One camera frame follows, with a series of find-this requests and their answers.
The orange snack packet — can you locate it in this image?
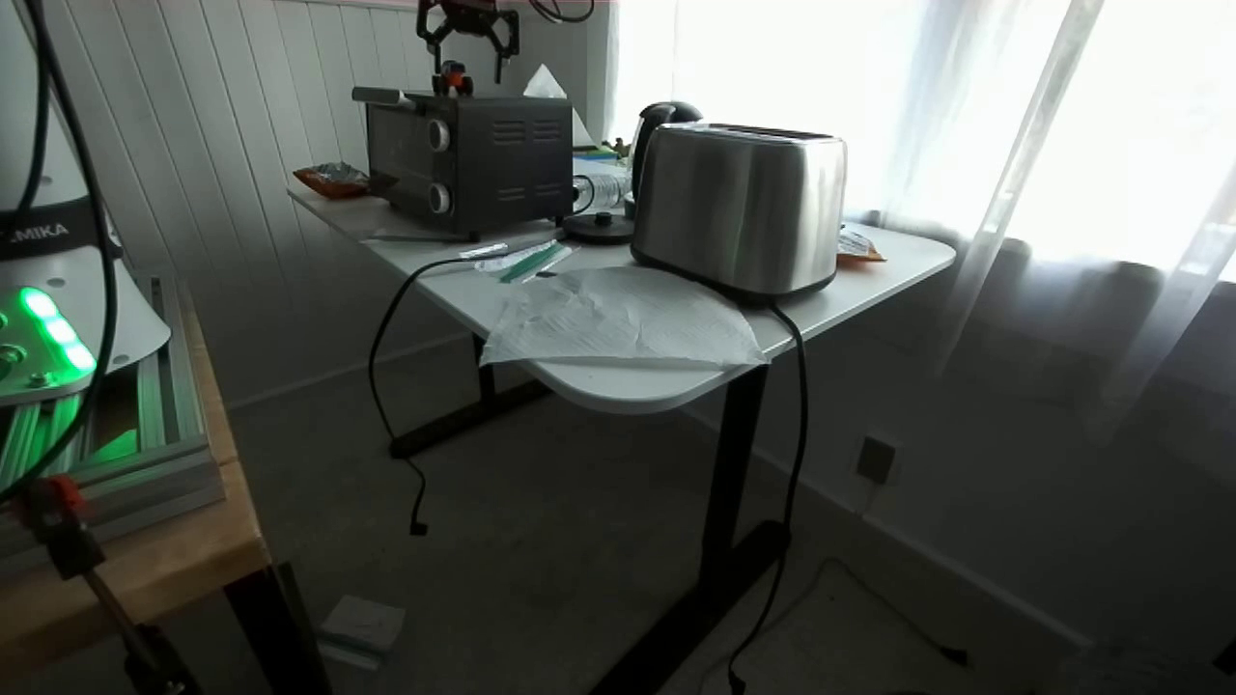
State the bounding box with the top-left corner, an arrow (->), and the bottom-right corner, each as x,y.
831,220 -> 891,275

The wooden table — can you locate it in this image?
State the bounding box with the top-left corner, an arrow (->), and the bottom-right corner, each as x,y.
0,281 -> 273,687

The aluminium extrusion frame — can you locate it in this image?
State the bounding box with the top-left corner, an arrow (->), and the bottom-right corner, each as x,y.
0,275 -> 224,557

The black oven power cable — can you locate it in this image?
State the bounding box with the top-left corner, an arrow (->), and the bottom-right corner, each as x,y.
363,245 -> 517,541

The black desk leg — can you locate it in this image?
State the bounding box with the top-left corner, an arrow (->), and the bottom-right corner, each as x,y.
386,332 -> 555,462
588,361 -> 794,695

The black hanging cable bundle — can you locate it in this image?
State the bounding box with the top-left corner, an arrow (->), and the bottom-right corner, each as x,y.
0,0 -> 126,507

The white cloth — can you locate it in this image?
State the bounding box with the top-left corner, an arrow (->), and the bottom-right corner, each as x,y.
475,261 -> 763,378

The dark round base plate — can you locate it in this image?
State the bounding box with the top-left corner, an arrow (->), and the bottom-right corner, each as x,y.
558,208 -> 641,245

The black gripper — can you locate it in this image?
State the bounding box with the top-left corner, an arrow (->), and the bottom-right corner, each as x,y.
413,0 -> 525,69

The stainless steel toaster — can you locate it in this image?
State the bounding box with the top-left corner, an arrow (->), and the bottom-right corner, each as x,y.
628,114 -> 852,308

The red brown tray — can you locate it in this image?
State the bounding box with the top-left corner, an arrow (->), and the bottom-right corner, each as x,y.
288,157 -> 378,203

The dark wall socket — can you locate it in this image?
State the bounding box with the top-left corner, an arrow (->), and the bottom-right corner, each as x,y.
852,432 -> 898,491

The red black bar clamp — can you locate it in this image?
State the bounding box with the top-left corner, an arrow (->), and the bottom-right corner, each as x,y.
10,469 -> 198,695

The black toaster oven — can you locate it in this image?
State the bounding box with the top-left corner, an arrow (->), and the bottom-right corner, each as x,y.
351,84 -> 580,245

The white sheer curtain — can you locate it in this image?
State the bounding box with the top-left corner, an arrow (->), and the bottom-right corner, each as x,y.
603,0 -> 1236,467

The black toaster power cable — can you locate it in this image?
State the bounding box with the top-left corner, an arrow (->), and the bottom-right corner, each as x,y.
718,296 -> 977,695

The small dark toy car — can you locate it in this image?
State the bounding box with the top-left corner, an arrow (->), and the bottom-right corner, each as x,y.
431,59 -> 475,99

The black table leg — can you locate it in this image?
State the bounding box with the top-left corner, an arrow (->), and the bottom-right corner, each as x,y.
218,557 -> 334,695

